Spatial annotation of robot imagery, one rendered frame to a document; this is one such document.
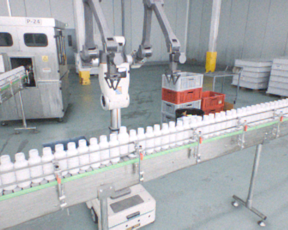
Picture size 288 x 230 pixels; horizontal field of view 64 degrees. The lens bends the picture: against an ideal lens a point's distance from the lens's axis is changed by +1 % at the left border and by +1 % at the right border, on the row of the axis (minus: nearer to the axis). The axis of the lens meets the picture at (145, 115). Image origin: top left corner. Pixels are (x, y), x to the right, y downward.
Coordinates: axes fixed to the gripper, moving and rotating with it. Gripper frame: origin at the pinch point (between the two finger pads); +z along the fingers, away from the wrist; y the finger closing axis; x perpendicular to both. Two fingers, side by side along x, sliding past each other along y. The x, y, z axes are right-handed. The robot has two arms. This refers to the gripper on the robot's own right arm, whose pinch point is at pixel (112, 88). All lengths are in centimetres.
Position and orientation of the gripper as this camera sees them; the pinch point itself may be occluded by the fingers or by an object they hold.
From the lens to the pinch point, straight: 142.1
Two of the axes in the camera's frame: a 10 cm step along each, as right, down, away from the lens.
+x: 8.6, -1.5, 4.8
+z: 0.0, 9.5, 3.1
